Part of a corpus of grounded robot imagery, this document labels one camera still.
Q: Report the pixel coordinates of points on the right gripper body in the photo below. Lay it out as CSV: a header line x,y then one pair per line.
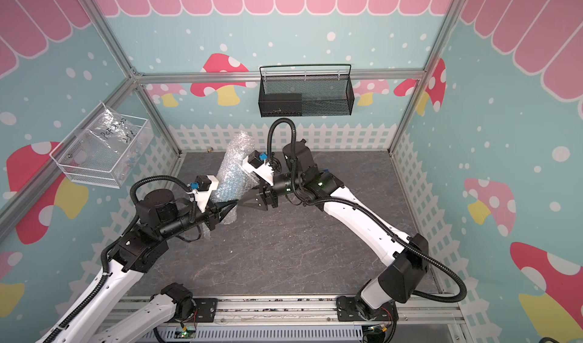
x,y
266,187

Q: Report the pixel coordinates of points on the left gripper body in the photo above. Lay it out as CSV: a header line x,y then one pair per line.
x,y
210,216

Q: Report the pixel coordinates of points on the blue glass bottle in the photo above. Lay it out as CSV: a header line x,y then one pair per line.
x,y
233,181

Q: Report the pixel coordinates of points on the clear bubble wrap sheet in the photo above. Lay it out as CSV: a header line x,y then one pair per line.
x,y
241,145

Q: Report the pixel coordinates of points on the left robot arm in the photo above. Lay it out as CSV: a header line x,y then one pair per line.
x,y
125,262

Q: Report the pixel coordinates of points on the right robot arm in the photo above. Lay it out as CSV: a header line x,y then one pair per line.
x,y
405,257

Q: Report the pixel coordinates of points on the black box in basket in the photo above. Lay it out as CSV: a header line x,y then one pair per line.
x,y
281,105

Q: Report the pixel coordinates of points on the clear plastic bag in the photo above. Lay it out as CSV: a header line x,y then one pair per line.
x,y
111,140

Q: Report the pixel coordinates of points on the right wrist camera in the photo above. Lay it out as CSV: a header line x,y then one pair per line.
x,y
257,163

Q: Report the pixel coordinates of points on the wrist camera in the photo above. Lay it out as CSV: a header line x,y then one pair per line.
x,y
257,163
202,189

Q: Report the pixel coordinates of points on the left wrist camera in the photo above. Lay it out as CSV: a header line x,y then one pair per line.
x,y
202,189

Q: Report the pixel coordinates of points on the black wire mesh basket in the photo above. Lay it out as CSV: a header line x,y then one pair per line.
x,y
326,89

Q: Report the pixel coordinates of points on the white wire mesh basket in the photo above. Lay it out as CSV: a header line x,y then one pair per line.
x,y
111,179

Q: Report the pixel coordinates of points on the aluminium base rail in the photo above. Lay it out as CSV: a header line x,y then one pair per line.
x,y
284,318

